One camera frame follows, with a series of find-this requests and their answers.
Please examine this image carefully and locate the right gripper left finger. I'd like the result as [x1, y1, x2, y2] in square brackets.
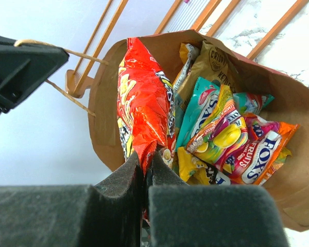
[0, 154, 143, 246]

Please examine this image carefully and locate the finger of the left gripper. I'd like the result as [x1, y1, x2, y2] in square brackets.
[0, 36, 69, 114]

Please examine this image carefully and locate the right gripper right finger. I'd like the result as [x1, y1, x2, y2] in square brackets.
[148, 154, 288, 246]

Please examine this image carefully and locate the orange Fox's fruits candy bag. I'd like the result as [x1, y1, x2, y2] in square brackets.
[186, 85, 299, 185]

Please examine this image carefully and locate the red snack packet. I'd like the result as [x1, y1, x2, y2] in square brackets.
[117, 38, 176, 173]

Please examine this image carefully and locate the teal Fox's candy bag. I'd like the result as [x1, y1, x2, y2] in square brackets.
[176, 77, 274, 148]

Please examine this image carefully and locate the gold crispy chips bag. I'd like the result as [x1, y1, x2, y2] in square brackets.
[173, 40, 241, 105]

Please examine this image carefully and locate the yellow snack packet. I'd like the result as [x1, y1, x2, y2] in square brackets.
[177, 146, 232, 186]

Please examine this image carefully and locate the wooden tiered rack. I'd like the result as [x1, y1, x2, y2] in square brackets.
[63, 0, 309, 98]

